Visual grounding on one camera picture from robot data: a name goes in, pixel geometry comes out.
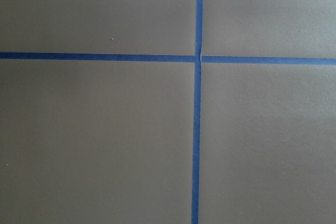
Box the blue tape strip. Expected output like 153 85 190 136
0 51 336 66
191 0 205 224

